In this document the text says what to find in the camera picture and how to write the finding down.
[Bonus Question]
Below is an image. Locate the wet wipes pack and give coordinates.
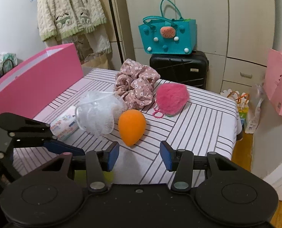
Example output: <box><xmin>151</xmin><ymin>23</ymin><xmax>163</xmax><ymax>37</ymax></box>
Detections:
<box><xmin>50</xmin><ymin>105</ymin><xmax>79</xmax><ymax>141</ymax></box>

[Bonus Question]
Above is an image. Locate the pink fluffy pompom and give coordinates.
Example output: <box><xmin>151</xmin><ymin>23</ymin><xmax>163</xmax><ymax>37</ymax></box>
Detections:
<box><xmin>155</xmin><ymin>83</ymin><xmax>190</xmax><ymax>116</ymax></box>

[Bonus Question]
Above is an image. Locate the pink floral scrunchie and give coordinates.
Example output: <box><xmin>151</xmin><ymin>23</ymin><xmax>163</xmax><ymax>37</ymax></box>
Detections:
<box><xmin>114</xmin><ymin>59</ymin><xmax>160</xmax><ymax>109</ymax></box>

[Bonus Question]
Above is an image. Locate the pink cardboard box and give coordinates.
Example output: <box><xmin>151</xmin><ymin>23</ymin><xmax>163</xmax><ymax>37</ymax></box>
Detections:
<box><xmin>0</xmin><ymin>43</ymin><xmax>83</xmax><ymax>118</ymax></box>

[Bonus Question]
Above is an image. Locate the striped white tablecloth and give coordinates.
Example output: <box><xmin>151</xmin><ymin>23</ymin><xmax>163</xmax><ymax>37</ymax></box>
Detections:
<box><xmin>14</xmin><ymin>69</ymin><xmax>242</xmax><ymax>186</ymax></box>

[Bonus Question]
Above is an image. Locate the white mesh bath puff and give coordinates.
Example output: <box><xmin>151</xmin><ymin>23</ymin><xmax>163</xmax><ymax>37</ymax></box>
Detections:
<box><xmin>75</xmin><ymin>90</ymin><xmax>127</xmax><ymax>136</ymax></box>

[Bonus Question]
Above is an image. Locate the orange makeup sponge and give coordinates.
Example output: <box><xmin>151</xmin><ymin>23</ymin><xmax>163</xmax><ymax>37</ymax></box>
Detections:
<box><xmin>118</xmin><ymin>109</ymin><xmax>146</xmax><ymax>147</ymax></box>

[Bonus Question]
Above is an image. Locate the woven red handbag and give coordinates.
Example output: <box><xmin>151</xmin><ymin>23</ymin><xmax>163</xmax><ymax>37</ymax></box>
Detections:
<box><xmin>0</xmin><ymin>52</ymin><xmax>18</xmax><ymax>75</ymax></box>

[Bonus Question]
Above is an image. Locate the colourful gift bag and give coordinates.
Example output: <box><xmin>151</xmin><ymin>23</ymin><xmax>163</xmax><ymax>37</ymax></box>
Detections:
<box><xmin>220</xmin><ymin>89</ymin><xmax>249</xmax><ymax>125</ymax></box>

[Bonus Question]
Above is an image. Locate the black suitcase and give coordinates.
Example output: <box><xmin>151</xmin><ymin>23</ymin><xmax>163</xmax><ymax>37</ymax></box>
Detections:
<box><xmin>149</xmin><ymin>51</ymin><xmax>209</xmax><ymax>89</ymax></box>

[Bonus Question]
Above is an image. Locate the pink paper bag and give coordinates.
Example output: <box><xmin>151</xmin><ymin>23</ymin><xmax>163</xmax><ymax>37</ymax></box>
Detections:
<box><xmin>264</xmin><ymin>49</ymin><xmax>282</xmax><ymax>116</ymax></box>

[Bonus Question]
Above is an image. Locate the teal felt tote bag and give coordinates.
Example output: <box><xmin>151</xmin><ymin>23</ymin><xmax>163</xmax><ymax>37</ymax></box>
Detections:
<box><xmin>138</xmin><ymin>3</ymin><xmax>197</xmax><ymax>55</ymax></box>

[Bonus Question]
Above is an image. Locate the cream knitted cardigan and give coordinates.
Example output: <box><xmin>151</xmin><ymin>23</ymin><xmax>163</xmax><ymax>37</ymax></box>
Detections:
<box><xmin>37</xmin><ymin>0</ymin><xmax>112</xmax><ymax>54</ymax></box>

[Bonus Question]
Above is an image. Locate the cream wardrobe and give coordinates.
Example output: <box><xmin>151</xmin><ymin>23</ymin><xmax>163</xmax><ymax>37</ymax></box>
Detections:
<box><xmin>112</xmin><ymin>0</ymin><xmax>275</xmax><ymax>93</ymax></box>

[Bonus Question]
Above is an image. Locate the pink bead bracelet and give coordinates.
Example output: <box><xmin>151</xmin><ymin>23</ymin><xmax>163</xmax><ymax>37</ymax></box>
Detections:
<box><xmin>152</xmin><ymin>103</ymin><xmax>165</xmax><ymax>120</ymax></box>

